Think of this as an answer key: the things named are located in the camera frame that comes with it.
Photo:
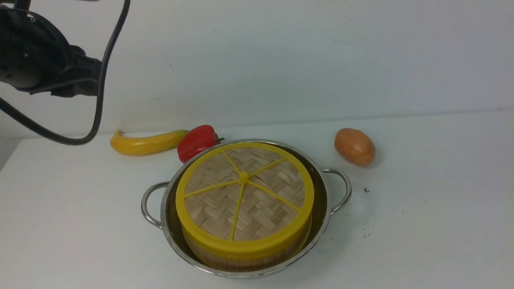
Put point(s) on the stainless steel pot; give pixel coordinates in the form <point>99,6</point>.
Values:
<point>332,190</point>

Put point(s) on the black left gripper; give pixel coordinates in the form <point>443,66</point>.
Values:
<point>68,73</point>

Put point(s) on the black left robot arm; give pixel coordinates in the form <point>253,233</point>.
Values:
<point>23,36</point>

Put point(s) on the brown toy potato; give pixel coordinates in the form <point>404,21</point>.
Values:
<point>355,147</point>

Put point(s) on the yellow-rimmed bamboo steamer lid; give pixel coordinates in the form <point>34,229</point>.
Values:
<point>253,182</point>

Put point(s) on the yellow-rimmed bamboo steamer basket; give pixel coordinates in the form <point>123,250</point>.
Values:
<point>238,252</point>

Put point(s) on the yellow toy banana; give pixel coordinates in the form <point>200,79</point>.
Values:
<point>146,145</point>

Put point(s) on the red toy bell pepper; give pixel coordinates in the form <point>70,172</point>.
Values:
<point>196,141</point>

